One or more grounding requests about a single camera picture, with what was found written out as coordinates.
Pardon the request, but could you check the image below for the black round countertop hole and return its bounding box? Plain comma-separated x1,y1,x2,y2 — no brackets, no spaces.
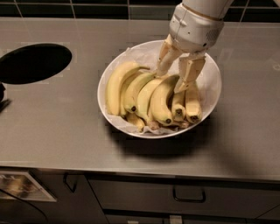
0,44,72,84

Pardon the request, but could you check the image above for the white ceramic bowl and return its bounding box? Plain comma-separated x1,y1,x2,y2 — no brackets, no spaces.
96,39,223,140

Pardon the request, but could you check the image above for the rightmost yellow banana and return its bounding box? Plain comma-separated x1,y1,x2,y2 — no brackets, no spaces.
185,82,202,123

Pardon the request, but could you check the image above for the leftmost yellow banana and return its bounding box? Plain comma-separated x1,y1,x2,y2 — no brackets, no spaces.
105,61,150,116

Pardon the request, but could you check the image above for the small lower yellow banana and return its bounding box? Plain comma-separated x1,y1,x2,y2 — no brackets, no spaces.
126,113,145,132

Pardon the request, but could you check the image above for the grey drawer front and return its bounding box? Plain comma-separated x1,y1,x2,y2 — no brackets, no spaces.
90,179,280,219

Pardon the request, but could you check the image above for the black drawer handle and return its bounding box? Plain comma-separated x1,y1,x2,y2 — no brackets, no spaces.
172,185,206,203

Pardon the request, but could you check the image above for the large central yellow banana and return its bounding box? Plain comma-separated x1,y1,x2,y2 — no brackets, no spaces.
150,75,179,126

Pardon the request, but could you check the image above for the black cabinet door handle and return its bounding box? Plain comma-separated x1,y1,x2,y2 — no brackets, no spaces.
63,172,79,193

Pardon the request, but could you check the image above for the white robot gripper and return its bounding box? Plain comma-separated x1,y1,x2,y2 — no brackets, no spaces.
157,3,224,93

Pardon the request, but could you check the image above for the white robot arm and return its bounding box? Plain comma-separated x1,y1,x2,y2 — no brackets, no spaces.
157,0,234,93

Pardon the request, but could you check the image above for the grey cabinet door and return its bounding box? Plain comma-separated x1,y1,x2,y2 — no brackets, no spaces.
31,170,108,224

